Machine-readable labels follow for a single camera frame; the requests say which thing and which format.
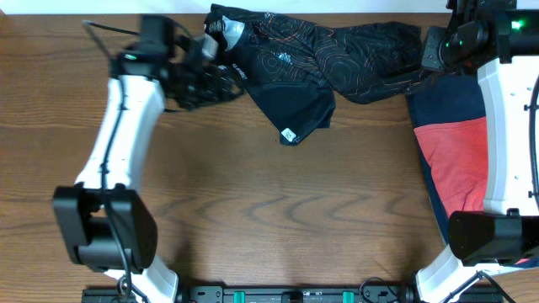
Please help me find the black orange patterned jersey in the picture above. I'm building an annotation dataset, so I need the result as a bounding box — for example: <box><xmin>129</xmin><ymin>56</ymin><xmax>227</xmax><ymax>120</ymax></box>
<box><xmin>205</xmin><ymin>4</ymin><xmax>429</xmax><ymax>146</ymax></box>

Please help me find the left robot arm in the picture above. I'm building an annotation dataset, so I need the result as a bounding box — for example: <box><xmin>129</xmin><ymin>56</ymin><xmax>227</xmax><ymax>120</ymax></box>
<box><xmin>53</xmin><ymin>51</ymin><xmax>243</xmax><ymax>302</ymax></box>

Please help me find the navy and red shirt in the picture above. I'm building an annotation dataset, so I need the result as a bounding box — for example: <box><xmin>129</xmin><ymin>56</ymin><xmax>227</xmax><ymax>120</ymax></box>
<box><xmin>405</xmin><ymin>73</ymin><xmax>539</xmax><ymax>270</ymax></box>

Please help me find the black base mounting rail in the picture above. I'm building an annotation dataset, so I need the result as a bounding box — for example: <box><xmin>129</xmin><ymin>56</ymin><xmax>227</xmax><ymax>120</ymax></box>
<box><xmin>81</xmin><ymin>284</ymin><xmax>505</xmax><ymax>303</ymax></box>

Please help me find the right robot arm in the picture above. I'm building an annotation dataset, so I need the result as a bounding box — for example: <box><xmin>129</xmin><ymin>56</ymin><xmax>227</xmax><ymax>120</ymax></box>
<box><xmin>403</xmin><ymin>1</ymin><xmax>538</xmax><ymax>302</ymax></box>

